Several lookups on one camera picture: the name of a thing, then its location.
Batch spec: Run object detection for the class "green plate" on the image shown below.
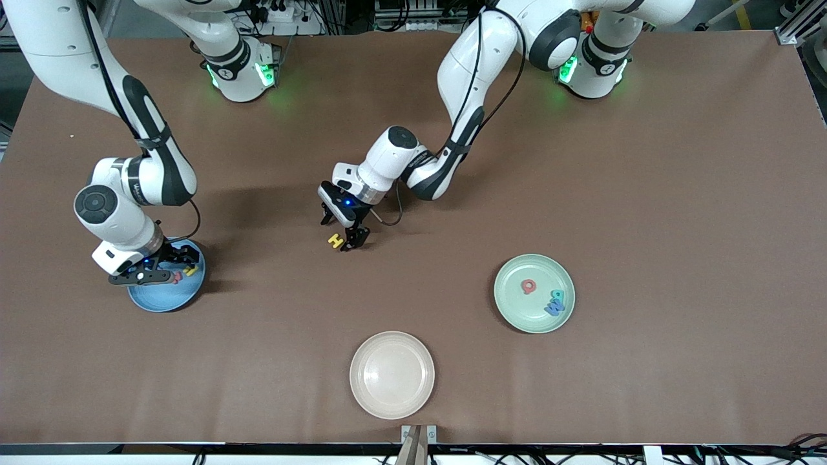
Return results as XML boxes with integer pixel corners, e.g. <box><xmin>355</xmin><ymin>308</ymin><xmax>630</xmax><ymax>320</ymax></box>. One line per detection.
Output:
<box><xmin>494</xmin><ymin>254</ymin><xmax>576</xmax><ymax>335</ymax></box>

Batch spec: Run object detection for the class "blue plate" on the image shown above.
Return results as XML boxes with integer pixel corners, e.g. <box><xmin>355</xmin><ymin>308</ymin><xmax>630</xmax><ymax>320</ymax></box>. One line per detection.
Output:
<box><xmin>127</xmin><ymin>238</ymin><xmax>207</xmax><ymax>313</ymax></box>

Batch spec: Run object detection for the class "beige plate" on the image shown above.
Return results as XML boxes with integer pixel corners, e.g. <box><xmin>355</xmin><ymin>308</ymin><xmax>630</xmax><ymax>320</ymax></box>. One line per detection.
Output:
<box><xmin>350</xmin><ymin>331</ymin><xmax>435</xmax><ymax>420</ymax></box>

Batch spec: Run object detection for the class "white power strip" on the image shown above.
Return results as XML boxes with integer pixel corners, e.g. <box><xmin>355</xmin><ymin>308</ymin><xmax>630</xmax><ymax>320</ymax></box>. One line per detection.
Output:
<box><xmin>242</xmin><ymin>0</ymin><xmax>324</xmax><ymax>36</ymax></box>

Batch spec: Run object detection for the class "black equipment rack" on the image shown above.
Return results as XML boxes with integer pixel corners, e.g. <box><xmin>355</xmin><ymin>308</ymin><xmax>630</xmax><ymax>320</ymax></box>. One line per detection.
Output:
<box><xmin>373</xmin><ymin>0</ymin><xmax>471</xmax><ymax>33</ymax></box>

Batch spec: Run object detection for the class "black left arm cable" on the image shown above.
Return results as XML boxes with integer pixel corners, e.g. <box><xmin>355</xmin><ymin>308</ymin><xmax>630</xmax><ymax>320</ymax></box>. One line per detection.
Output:
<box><xmin>370</xmin><ymin>0</ymin><xmax>527</xmax><ymax>227</ymax></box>

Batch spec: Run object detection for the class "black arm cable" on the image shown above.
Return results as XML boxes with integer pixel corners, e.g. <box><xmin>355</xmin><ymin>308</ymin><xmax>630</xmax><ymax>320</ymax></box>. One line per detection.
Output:
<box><xmin>78</xmin><ymin>0</ymin><xmax>202</xmax><ymax>243</ymax></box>
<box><xmin>370</xmin><ymin>0</ymin><xmax>527</xmax><ymax>227</ymax></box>

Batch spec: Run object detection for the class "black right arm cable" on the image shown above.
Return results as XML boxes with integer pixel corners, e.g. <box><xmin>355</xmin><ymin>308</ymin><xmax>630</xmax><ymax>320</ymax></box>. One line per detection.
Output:
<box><xmin>78</xmin><ymin>0</ymin><xmax>202</xmax><ymax>243</ymax></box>

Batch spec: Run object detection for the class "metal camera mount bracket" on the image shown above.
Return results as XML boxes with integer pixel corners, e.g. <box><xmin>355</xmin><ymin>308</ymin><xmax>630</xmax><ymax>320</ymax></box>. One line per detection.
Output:
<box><xmin>395</xmin><ymin>424</ymin><xmax>438</xmax><ymax>465</ymax></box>

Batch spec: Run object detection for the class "aluminium frame post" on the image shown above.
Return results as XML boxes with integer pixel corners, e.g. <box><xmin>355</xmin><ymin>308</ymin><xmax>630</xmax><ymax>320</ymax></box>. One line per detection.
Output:
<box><xmin>775</xmin><ymin>0</ymin><xmax>827</xmax><ymax>56</ymax></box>
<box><xmin>0</xmin><ymin>0</ymin><xmax>20</xmax><ymax>54</ymax></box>

